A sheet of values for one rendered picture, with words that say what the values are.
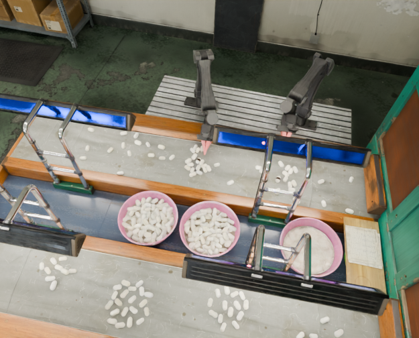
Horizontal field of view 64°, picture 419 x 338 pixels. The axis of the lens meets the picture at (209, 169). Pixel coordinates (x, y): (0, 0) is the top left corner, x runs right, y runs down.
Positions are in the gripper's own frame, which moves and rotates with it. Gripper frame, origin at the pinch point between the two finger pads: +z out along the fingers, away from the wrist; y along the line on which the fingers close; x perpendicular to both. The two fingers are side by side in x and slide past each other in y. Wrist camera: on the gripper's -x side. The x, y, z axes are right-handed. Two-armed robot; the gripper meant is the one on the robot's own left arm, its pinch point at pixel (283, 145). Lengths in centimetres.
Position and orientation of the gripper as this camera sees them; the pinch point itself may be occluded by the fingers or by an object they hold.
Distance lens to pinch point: 168.6
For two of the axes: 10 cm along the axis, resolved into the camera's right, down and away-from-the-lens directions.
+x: 1.0, -0.7, 9.9
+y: 9.8, 1.6, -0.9
